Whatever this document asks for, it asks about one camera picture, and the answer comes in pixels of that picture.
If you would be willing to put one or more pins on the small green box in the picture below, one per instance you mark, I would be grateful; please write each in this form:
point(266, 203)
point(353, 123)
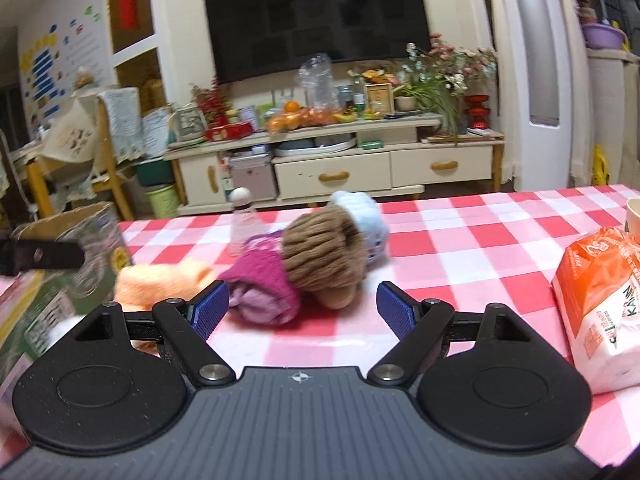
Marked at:
point(373, 144)

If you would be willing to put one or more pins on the brown ribbed knit hat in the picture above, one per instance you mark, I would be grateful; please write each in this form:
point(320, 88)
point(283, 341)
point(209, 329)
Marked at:
point(320, 255)

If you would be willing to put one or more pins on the light green trash bin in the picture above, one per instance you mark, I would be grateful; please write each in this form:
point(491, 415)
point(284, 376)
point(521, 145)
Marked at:
point(162, 202)

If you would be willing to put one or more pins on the wooden chair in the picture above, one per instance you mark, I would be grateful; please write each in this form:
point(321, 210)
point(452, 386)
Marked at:
point(112, 180)

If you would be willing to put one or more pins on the white round tray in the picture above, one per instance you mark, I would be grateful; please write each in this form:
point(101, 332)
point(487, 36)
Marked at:
point(315, 149)

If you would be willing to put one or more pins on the red flat box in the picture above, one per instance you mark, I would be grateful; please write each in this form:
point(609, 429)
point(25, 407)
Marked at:
point(227, 131)

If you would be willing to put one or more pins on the cream TV cabinet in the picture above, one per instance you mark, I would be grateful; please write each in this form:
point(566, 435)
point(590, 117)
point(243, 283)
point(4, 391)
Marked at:
point(330, 175)

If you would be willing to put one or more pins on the potted green plant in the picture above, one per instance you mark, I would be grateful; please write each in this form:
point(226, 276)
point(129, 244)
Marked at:
point(405, 104)

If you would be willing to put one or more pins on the beige printed tote bag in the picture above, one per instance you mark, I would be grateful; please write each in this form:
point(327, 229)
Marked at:
point(70, 135)

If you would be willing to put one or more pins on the black television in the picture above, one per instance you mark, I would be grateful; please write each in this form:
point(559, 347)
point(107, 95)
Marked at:
point(315, 20)

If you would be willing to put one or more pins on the pile of oranges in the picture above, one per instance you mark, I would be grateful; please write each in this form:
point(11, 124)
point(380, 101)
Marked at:
point(300, 120)

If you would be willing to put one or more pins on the knitted lace chair cover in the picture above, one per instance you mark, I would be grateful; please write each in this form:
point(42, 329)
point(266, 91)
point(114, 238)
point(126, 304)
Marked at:
point(122, 120)

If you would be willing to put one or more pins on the pink white flower bouquet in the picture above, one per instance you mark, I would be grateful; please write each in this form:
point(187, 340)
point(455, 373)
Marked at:
point(450, 65)

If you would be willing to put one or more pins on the red berry branches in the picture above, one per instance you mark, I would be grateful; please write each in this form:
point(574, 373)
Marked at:
point(215, 102)

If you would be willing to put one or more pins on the magenta towel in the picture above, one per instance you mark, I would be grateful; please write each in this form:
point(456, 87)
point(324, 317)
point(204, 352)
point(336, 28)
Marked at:
point(260, 285)

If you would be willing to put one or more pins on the wooden picture frame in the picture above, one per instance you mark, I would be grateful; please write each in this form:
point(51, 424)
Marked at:
point(379, 101)

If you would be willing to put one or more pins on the dark green storage bin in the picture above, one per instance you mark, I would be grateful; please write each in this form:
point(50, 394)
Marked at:
point(152, 171)

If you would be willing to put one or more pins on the orange towel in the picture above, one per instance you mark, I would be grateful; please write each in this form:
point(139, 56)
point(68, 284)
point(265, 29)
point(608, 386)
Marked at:
point(150, 285)

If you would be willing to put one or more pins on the bananas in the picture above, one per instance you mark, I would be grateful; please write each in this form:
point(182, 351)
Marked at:
point(345, 117)

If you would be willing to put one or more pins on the light blue plush toy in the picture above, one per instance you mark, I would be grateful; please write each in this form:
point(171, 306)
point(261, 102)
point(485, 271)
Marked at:
point(370, 225)

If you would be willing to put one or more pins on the clear plastic bottle white cap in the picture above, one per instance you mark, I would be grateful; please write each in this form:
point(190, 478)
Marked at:
point(245, 225)

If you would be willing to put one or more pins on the pink silver case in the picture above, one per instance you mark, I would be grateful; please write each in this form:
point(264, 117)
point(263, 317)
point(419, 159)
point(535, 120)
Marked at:
point(252, 180)

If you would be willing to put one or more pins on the clear bottle green label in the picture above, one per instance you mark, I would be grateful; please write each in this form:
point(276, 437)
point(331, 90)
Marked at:
point(359, 100)

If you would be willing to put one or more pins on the white paper sheet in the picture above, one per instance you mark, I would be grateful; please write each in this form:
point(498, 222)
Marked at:
point(157, 132)

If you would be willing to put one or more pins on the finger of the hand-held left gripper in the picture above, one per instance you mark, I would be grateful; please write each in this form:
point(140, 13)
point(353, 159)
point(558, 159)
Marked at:
point(45, 256)

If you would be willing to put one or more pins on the paper cup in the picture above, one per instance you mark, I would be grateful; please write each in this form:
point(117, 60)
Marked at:
point(634, 215)

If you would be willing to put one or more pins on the purple basin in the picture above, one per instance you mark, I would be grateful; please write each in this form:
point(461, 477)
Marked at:
point(602, 36)

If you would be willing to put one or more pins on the wall poster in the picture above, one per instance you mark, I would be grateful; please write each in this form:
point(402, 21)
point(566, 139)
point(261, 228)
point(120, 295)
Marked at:
point(42, 70)

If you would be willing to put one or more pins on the white standing air conditioner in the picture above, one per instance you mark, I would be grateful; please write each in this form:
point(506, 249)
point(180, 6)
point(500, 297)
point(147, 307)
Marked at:
point(540, 60)

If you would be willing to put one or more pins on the red candle holder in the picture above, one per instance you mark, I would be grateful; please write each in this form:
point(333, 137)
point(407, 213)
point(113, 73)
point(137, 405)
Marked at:
point(476, 112)

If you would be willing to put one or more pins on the clear plastic bag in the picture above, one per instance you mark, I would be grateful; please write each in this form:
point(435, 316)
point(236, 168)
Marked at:
point(315, 80)

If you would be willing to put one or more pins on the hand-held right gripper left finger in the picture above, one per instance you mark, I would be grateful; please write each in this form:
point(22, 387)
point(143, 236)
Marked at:
point(210, 310)

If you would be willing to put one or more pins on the orange white packet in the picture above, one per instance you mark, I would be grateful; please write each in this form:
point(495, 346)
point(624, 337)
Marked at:
point(600, 310)

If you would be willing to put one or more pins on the printed cardboard box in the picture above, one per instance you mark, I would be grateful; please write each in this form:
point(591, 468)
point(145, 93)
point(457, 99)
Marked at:
point(30, 310)

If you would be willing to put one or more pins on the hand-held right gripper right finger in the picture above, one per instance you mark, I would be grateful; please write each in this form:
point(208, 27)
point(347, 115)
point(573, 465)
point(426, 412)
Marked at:
point(397, 310)

